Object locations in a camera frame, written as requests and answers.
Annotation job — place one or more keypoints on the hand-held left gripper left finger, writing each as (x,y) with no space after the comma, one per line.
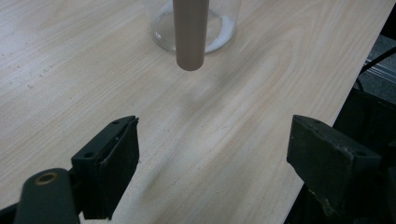
(106,168)

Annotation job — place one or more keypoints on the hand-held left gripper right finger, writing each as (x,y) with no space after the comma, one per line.
(327,161)

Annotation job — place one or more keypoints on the clear glass jar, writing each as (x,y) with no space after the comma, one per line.
(162,28)

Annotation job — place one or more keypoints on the grey metal rail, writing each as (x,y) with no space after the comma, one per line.
(385,74)

